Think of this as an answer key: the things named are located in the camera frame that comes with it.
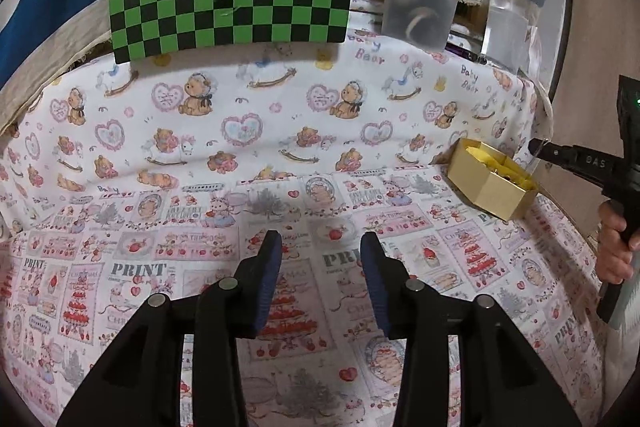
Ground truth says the strawberry printed cloth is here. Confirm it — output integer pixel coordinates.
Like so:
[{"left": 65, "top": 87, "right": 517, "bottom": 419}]
[{"left": 0, "top": 167, "right": 631, "bottom": 427}]

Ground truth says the person's right hand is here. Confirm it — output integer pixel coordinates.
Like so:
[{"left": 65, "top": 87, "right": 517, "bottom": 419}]
[{"left": 597, "top": 199, "right": 640, "bottom": 285}]

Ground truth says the clear spray bottle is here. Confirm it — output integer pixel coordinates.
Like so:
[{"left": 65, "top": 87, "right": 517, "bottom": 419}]
[{"left": 480, "top": 0, "right": 543, "bottom": 72}]

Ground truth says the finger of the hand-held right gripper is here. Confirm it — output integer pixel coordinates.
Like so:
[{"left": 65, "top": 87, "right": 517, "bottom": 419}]
[{"left": 529, "top": 137, "right": 621, "bottom": 188}]

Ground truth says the yellow cloth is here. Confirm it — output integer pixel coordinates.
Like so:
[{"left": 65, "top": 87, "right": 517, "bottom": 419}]
[{"left": 465, "top": 144, "right": 536, "bottom": 190}]

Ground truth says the bear printed cloth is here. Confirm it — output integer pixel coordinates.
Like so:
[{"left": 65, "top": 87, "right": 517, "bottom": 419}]
[{"left": 0, "top": 34, "right": 556, "bottom": 228}]

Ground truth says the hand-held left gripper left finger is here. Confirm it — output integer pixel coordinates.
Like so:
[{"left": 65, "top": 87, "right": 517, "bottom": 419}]
[{"left": 57, "top": 229, "right": 283, "bottom": 427}]

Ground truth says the dark strap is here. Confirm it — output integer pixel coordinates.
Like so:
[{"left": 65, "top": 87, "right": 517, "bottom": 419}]
[{"left": 447, "top": 42, "right": 488, "bottom": 65}]

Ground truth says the white bag with blue stripe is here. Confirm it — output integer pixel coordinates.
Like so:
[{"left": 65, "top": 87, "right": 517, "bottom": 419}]
[{"left": 0, "top": 0, "right": 568, "bottom": 128}]

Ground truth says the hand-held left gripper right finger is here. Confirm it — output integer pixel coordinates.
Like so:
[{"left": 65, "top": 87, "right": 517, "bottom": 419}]
[{"left": 360, "top": 231, "right": 583, "bottom": 427}]

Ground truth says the gold cardboard box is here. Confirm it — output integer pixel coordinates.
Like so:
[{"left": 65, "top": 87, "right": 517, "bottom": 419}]
[{"left": 446, "top": 138, "right": 541, "bottom": 223}]

